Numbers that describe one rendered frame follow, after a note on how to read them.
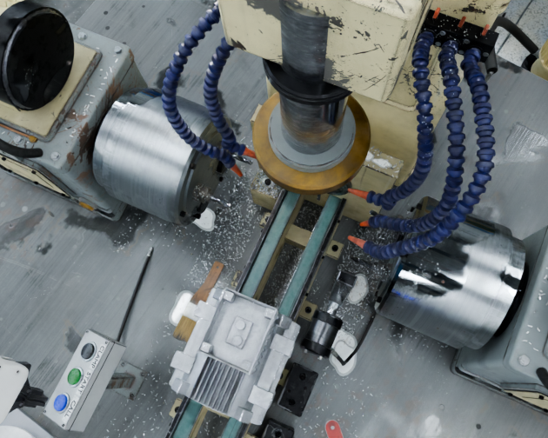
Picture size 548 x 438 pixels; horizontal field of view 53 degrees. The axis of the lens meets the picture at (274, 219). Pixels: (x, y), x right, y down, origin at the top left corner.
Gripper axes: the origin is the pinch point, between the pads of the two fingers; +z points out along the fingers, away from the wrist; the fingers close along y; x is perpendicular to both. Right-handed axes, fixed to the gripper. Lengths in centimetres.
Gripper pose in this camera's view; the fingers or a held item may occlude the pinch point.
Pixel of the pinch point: (33, 397)
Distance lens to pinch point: 107.4
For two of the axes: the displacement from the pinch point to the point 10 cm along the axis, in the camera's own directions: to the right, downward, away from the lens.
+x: -8.0, -2.3, 5.6
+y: 4.1, -8.8, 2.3
